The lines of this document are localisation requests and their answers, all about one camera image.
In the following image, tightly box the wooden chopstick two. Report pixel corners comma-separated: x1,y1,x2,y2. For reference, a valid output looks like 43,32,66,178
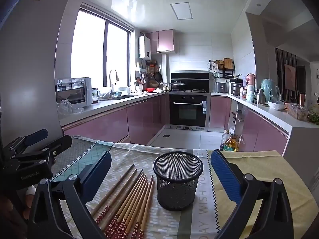
95,168,139,224

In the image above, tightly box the wooden chopstick one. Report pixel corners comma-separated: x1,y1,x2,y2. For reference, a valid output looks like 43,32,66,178
91,164,135,217

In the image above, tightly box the wooden chopstick six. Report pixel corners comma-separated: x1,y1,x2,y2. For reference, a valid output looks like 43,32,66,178
115,180,148,238

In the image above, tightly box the wooden chopstick seven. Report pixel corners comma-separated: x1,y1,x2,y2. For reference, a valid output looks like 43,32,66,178
131,176,154,239

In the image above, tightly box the wooden chopstick five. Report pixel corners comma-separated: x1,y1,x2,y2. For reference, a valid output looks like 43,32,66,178
112,175,147,238

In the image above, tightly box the wooden chopstick four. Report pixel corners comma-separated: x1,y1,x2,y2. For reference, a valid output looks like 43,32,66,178
104,173,145,238

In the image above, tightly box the black mesh utensil cup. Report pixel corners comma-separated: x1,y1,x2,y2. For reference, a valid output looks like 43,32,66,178
153,149,203,211

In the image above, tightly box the wooden chopstick eight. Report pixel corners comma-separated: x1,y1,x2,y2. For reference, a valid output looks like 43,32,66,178
137,181,155,238

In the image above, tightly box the kitchen faucet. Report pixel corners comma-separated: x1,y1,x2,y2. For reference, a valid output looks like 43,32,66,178
109,69,119,96

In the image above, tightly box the person left hand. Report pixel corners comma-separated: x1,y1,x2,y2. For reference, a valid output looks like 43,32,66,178
1,186,36,230

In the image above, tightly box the patterned tablecloth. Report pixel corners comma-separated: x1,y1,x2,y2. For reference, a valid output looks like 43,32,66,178
51,136,318,238

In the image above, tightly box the white microwave oven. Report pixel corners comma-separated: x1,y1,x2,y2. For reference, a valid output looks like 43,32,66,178
55,77,93,107

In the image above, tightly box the yellow cooking oil bottle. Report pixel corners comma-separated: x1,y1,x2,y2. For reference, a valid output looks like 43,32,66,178
223,134,239,152

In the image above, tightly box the window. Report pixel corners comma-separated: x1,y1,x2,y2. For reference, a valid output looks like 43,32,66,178
70,8,131,89

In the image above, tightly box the green covered appliance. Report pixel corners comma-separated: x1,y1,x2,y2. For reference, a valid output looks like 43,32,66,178
261,79,281,103

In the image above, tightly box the built-in black oven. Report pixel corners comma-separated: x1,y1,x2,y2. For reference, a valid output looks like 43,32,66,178
169,92,210,131

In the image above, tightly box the steel stock pot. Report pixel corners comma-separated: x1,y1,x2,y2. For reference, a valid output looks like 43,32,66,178
230,82,243,96

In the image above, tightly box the pink thermos jug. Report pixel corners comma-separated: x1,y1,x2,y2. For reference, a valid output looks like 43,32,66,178
245,73,256,87

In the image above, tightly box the silver rice cooker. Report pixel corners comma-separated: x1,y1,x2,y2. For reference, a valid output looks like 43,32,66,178
214,81,229,93

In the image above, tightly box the black wok on stove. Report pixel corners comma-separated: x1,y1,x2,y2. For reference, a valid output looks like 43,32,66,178
171,80,186,91

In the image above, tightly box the white water heater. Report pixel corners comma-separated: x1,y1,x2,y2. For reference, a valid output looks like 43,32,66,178
138,35,151,61

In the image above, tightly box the black range hood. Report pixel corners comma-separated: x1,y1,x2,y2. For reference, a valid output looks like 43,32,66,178
171,71,210,93

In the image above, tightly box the wall rack with boards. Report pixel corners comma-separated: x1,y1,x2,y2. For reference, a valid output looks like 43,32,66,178
209,58,235,79

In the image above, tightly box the pink wall cabinet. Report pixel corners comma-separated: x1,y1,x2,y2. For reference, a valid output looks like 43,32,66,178
146,29,175,54

